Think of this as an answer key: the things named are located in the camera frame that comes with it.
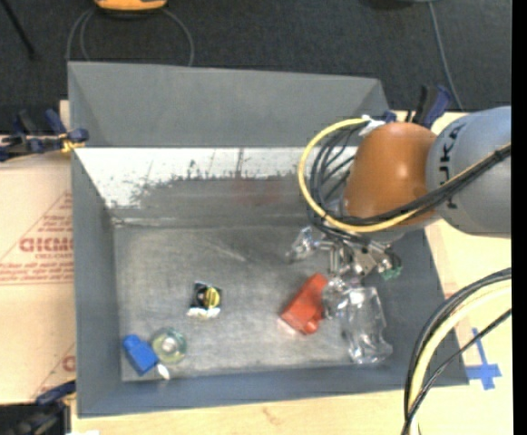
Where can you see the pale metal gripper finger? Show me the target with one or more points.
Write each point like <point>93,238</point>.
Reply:
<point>304,245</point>

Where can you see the red bottle with white tip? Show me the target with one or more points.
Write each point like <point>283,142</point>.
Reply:
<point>306,304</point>

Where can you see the grey metal bin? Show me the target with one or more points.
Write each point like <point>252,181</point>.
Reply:
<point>245,252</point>

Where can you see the clear glass object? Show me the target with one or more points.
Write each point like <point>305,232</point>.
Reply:
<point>365,324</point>

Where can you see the black and yellow small object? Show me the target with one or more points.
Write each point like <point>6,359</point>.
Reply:
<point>206,299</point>

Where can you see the blue bottle with white tip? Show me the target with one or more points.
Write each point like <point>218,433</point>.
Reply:
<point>138,354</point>

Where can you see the brown cardboard board, red print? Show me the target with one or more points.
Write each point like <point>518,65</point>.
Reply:
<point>32,288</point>

